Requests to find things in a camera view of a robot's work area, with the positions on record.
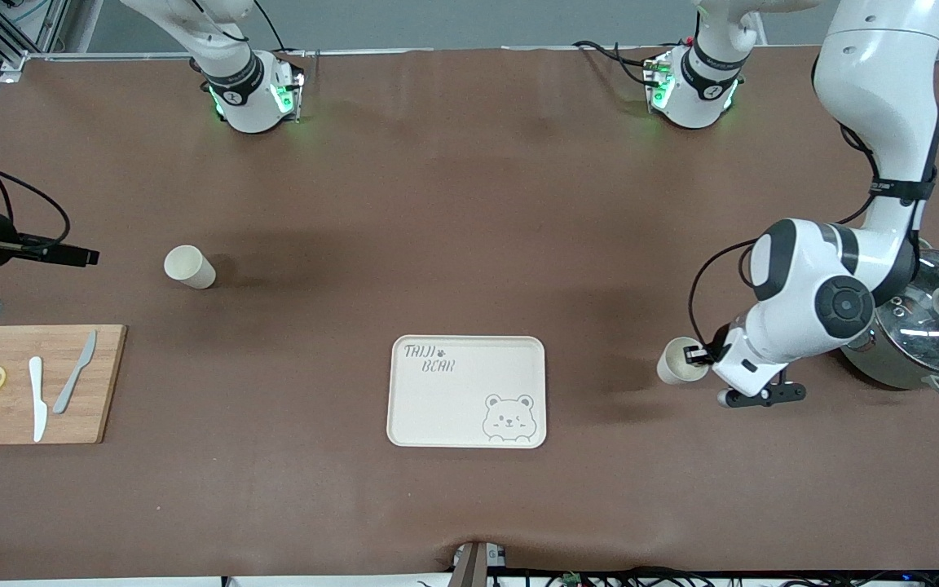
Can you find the wooden cutting board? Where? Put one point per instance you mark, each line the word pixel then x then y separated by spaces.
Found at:
pixel 13 424

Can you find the white plastic knife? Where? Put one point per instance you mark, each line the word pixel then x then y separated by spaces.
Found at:
pixel 37 408

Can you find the grey-green electric pot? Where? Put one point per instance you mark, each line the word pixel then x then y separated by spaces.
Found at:
pixel 893 371

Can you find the metal table edge rail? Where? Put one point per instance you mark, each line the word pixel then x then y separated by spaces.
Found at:
pixel 437 51

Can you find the aluminium frame rails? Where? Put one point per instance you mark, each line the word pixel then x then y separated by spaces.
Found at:
pixel 9 33

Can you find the grey metal bracket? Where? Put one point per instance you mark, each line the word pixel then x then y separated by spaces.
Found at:
pixel 469 567

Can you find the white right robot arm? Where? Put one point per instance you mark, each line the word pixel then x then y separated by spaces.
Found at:
pixel 233 49

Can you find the white paper-like cup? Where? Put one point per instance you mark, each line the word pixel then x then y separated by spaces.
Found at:
pixel 673 367
pixel 192 269

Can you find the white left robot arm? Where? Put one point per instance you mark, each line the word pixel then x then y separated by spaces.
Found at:
pixel 877 81

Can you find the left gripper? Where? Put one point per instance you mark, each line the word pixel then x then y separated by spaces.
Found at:
pixel 712 350

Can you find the grey plastic knife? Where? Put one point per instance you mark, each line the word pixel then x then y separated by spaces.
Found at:
pixel 70 383

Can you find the white bear print tray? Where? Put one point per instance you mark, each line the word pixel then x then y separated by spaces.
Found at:
pixel 453 408

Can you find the brown table mat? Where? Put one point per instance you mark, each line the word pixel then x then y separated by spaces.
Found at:
pixel 469 204

